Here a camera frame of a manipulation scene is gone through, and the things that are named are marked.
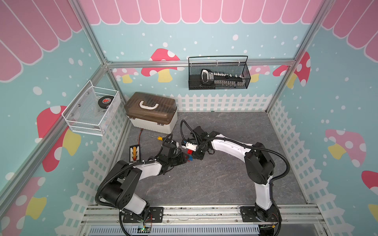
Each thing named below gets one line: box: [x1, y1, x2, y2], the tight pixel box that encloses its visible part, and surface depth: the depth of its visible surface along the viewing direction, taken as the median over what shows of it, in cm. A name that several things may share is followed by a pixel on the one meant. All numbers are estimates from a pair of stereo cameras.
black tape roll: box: [97, 95, 115, 109], surface depth 81 cm
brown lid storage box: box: [124, 91, 178, 135], surface depth 99 cm
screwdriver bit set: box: [200, 68, 244, 88], surface depth 91 cm
